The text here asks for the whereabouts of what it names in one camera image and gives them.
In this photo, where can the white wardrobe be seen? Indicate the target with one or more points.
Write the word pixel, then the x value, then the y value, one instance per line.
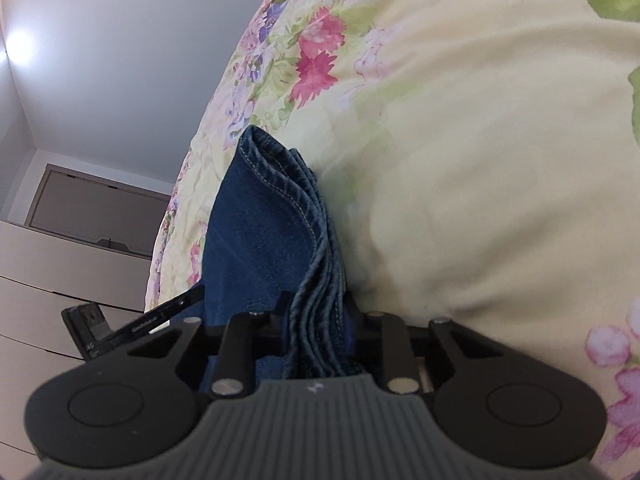
pixel 50 280

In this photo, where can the blue denim pants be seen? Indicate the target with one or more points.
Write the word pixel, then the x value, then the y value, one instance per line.
pixel 250 240

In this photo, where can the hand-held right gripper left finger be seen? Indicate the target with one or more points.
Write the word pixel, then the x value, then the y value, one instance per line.
pixel 239 342

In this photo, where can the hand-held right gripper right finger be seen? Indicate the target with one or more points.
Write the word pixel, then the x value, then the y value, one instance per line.
pixel 395 345

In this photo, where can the floral yellow blanket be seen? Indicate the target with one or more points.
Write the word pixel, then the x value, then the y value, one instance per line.
pixel 475 160

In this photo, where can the grey framed wall panel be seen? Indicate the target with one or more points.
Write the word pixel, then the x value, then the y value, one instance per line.
pixel 100 210

